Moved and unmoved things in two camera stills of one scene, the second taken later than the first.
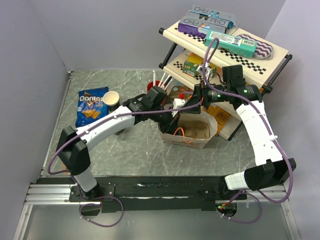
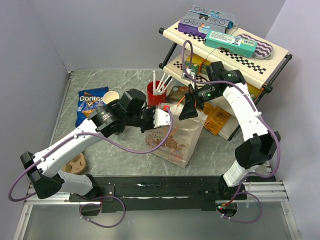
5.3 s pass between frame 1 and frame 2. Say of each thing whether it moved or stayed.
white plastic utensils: stayed
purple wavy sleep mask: stayed
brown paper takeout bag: moved
